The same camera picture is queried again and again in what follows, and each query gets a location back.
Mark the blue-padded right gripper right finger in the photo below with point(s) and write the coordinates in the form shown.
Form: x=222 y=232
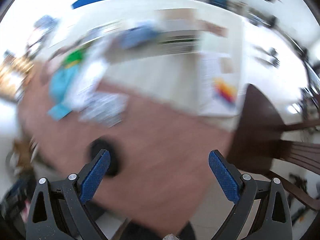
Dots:
x=272 y=220

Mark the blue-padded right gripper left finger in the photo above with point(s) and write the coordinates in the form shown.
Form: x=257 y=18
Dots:
x=46 y=219

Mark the silver pill blister pack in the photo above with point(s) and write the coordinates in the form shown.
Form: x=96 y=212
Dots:
x=105 y=108

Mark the teal green medicine pouch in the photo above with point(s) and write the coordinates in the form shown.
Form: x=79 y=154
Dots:
x=60 y=82

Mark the long white medicine box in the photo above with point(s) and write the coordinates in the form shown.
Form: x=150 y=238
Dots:
x=91 y=71

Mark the blue face mask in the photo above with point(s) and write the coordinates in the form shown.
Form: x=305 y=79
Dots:
x=134 y=37

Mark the green white box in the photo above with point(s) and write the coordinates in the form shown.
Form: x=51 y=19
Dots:
x=179 y=33

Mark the dark wooden chair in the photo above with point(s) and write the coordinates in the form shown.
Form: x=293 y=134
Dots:
x=257 y=138

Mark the black round lid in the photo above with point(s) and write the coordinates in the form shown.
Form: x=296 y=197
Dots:
x=112 y=155

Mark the white box with rainbow stripes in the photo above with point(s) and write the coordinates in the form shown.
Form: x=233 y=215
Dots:
x=218 y=81

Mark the small dumbbell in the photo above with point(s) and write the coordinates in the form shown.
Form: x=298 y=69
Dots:
x=266 y=57

